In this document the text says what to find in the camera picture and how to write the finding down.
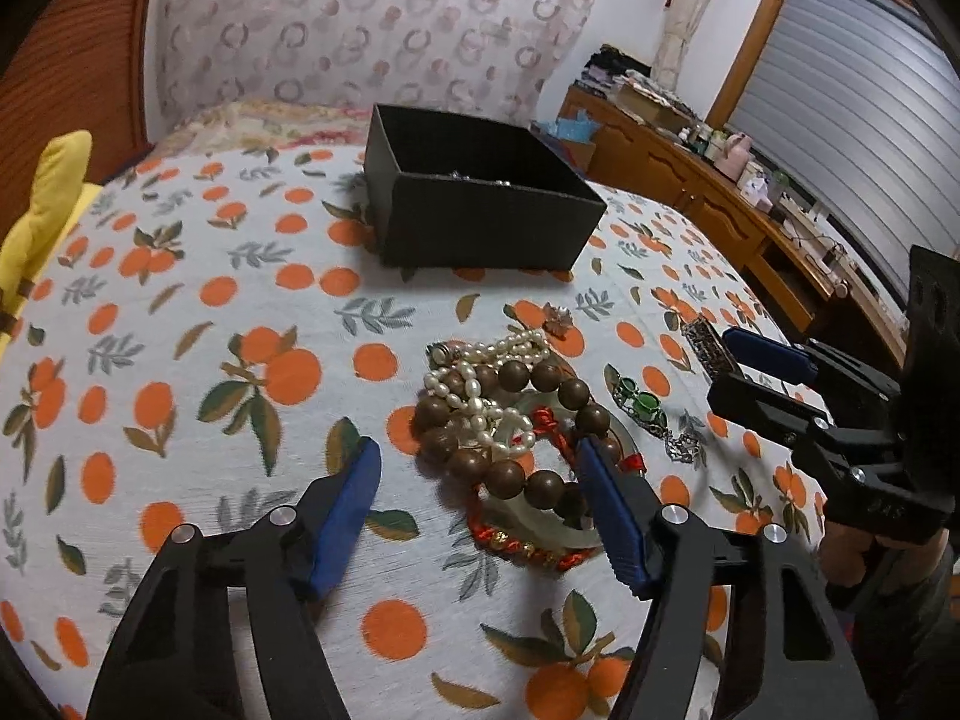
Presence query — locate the floral blanket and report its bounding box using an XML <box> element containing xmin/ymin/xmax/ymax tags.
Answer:
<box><xmin>150</xmin><ymin>99</ymin><xmax>376</xmax><ymax>160</ymax></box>

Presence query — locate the orange-brown wooden headboard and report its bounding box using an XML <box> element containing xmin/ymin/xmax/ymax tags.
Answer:
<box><xmin>0</xmin><ymin>0</ymin><xmax>163</xmax><ymax>197</ymax></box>

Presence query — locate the ring pattern pillow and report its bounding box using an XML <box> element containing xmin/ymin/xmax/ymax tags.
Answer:
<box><xmin>146</xmin><ymin>0</ymin><xmax>605</xmax><ymax>137</ymax></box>

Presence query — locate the brown wooden bead bracelet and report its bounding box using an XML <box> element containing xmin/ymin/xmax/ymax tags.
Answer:
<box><xmin>414</xmin><ymin>360</ymin><xmax>625</xmax><ymax>524</ymax></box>

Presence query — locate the pale green jade bangle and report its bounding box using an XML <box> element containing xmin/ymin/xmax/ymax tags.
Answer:
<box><xmin>480</xmin><ymin>388</ymin><xmax>646</xmax><ymax>550</ymax></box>

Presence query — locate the pale patterned curtain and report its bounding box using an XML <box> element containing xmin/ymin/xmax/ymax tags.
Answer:
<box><xmin>649</xmin><ymin>0</ymin><xmax>725</xmax><ymax>92</ymax></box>

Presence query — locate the blue paper item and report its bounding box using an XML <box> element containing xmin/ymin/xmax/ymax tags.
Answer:
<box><xmin>532</xmin><ymin>110</ymin><xmax>602</xmax><ymax>145</ymax></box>

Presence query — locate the grey window blind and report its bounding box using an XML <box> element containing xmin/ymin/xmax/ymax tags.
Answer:
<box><xmin>724</xmin><ymin>0</ymin><xmax>960</xmax><ymax>302</ymax></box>

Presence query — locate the yellow plush toy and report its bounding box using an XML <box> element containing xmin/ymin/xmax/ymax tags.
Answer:
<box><xmin>0</xmin><ymin>130</ymin><xmax>103</xmax><ymax>361</ymax></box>

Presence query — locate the wooden dresser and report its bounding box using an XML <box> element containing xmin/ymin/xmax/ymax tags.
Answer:
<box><xmin>559</xmin><ymin>82</ymin><xmax>913</xmax><ymax>370</ymax></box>

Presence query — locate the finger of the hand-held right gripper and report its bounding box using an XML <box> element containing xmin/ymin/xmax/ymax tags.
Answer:
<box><xmin>707</xmin><ymin>372</ymin><xmax>902</xmax><ymax>497</ymax></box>
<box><xmin>722</xmin><ymin>326</ymin><xmax>902</xmax><ymax>430</ymax></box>

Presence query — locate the red cord gold bead bracelet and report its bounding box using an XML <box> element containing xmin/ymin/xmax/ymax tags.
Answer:
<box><xmin>469</xmin><ymin>493</ymin><xmax>602</xmax><ymax>572</ymax></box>

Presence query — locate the person's right hand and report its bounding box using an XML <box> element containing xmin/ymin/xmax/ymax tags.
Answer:
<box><xmin>820</xmin><ymin>516</ymin><xmax>890</xmax><ymax>595</ymax></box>

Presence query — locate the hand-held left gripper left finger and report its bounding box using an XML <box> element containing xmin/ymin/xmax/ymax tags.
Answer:
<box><xmin>86</xmin><ymin>436</ymin><xmax>383</xmax><ymax>720</ymax></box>

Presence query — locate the dark ornate hair clip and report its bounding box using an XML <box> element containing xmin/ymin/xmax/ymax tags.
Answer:
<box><xmin>680</xmin><ymin>318</ymin><xmax>740</xmax><ymax>377</ymax></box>

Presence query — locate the silver green gem bracelet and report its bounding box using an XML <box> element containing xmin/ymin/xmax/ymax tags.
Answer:
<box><xmin>607</xmin><ymin>365</ymin><xmax>707</xmax><ymax>467</ymax></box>

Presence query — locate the white pearl necklace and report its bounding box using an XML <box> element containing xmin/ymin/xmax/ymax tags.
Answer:
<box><xmin>424</xmin><ymin>328</ymin><xmax>552</xmax><ymax>460</ymax></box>

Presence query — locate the white bottles cluster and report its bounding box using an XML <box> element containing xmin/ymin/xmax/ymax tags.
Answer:
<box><xmin>738</xmin><ymin>160</ymin><xmax>793</xmax><ymax>212</ymax></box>

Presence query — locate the black cardboard box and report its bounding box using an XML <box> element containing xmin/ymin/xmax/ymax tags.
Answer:
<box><xmin>365</xmin><ymin>103</ymin><xmax>608</xmax><ymax>271</ymax></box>

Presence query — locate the orange fruit print bedsheet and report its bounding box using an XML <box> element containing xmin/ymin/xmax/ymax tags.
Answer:
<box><xmin>0</xmin><ymin>141</ymin><xmax>852</xmax><ymax>720</ymax></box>

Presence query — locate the person's right forearm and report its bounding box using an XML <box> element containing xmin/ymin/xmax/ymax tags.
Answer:
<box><xmin>847</xmin><ymin>532</ymin><xmax>960</xmax><ymax>702</ymax></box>

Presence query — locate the pink teapot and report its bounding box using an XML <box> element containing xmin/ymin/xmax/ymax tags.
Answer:
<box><xmin>715</xmin><ymin>133</ymin><xmax>755</xmax><ymax>178</ymax></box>

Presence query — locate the pile of clothes and boxes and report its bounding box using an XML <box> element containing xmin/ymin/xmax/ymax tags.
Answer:
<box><xmin>581</xmin><ymin>45</ymin><xmax>707</xmax><ymax>133</ymax></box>

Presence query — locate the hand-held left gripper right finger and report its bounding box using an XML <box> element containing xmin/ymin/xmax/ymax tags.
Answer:
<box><xmin>576</xmin><ymin>433</ymin><xmax>878</xmax><ymax>720</ymax></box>

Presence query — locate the wooden window frame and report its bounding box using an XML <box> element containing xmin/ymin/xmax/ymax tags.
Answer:
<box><xmin>703</xmin><ymin>0</ymin><xmax>800</xmax><ymax>130</ymax></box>

